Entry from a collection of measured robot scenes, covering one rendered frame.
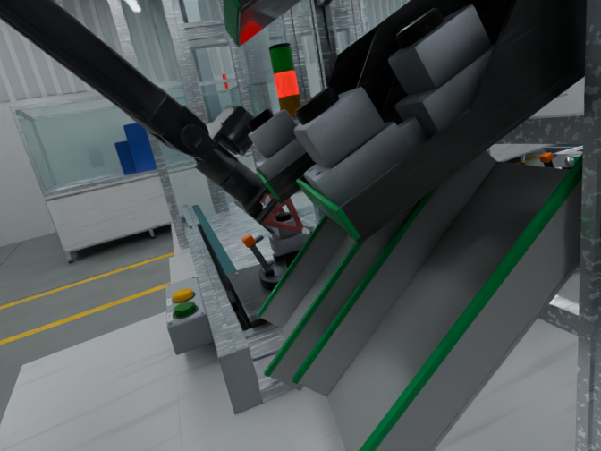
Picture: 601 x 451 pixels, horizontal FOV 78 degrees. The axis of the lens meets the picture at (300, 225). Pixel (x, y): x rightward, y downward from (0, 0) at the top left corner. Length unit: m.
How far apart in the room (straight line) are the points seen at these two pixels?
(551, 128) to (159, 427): 0.61
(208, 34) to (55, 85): 7.13
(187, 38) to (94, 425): 1.43
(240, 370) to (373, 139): 0.43
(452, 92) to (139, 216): 5.52
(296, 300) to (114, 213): 5.22
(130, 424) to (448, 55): 0.64
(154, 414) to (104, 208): 5.05
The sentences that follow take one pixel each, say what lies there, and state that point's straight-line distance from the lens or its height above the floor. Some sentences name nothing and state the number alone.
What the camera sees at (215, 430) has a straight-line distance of 0.62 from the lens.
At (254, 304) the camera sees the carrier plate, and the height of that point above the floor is 0.97.
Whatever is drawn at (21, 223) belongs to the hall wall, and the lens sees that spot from 8.84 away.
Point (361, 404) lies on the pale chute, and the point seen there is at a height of 1.01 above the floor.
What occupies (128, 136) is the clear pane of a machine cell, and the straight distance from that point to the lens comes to 5.66.
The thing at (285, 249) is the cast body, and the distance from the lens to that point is 0.69.
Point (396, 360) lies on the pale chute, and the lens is 0.35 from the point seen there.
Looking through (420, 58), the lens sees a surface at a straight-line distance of 0.26.
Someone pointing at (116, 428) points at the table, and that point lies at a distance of 0.71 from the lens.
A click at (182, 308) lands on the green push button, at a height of 0.97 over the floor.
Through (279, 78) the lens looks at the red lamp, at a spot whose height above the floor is 1.35.
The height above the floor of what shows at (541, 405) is 0.86.
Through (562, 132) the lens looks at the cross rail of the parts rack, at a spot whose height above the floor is 1.22.
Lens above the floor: 1.26
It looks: 16 degrees down
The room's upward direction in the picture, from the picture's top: 11 degrees counter-clockwise
